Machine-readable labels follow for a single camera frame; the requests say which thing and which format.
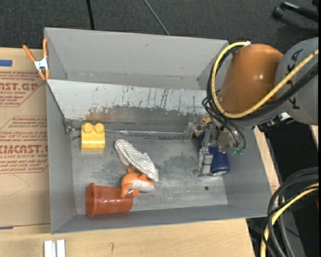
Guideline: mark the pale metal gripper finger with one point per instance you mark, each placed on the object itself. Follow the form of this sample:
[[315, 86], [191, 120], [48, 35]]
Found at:
[[190, 132], [204, 162]]

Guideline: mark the dark blue cylinder can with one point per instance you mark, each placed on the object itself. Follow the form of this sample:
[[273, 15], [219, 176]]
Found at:
[[221, 161]]

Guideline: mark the grey metal bin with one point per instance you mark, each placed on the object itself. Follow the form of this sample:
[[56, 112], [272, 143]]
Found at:
[[176, 167]]

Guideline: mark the white striped cloth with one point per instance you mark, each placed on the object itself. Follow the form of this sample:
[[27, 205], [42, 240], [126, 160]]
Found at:
[[139, 159]]

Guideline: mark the orange toy fox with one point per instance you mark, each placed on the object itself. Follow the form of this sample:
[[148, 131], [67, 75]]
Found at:
[[129, 181]]

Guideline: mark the yellow toy brick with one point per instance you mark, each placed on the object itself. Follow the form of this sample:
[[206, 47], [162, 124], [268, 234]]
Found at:
[[93, 140]]

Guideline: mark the orange-red plastic cup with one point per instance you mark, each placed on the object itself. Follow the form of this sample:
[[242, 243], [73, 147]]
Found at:
[[107, 201]]

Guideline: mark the brown cardboard board red print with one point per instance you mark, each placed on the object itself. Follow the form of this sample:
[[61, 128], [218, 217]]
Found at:
[[18, 132]]

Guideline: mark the black cylinder on white bracket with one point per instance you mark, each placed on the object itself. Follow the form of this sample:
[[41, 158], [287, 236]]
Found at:
[[268, 124]]

